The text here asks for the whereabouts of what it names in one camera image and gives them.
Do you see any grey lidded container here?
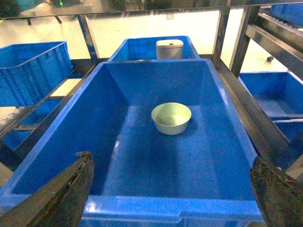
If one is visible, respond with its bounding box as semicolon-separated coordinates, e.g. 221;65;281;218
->
156;39;184;59

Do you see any blue bin on shelf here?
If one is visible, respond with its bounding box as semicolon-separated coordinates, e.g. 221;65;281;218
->
0;59;263;227

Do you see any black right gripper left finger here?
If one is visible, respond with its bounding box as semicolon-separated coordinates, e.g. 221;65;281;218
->
0;151;95;227

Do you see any blue bin behind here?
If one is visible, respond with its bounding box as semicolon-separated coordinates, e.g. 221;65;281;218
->
108;35;200;61

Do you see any green bowl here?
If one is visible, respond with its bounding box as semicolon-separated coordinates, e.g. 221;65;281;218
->
151;102;192;135

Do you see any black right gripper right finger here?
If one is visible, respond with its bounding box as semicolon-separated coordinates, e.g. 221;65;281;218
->
250;157;303;227

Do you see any blue bin right lower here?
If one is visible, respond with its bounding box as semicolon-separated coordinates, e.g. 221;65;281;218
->
239;71;303;141

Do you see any blue crate left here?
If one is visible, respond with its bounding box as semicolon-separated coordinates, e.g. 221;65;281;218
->
0;41;74;107

